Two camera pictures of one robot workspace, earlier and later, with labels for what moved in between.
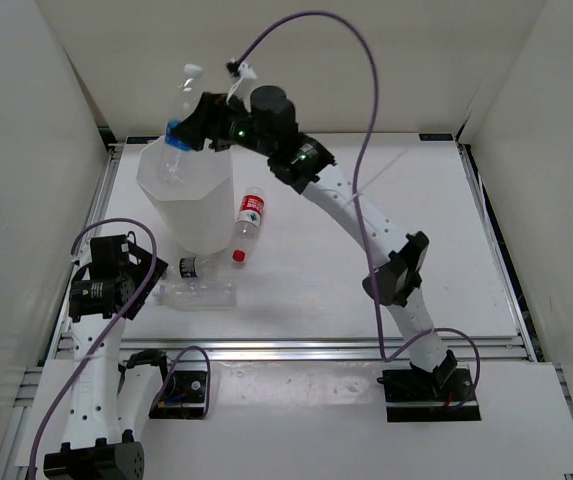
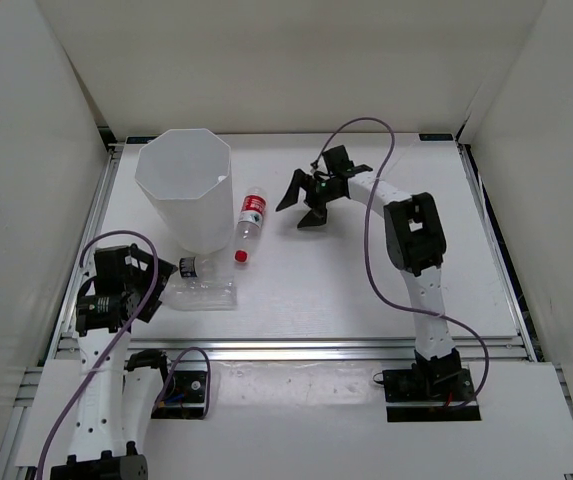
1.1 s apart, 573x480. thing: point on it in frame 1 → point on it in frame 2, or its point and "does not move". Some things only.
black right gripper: [210, 120] → [317, 215]
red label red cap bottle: [248, 221] does not move
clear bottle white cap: [198, 294] does not move
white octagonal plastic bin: [195, 191] does not move
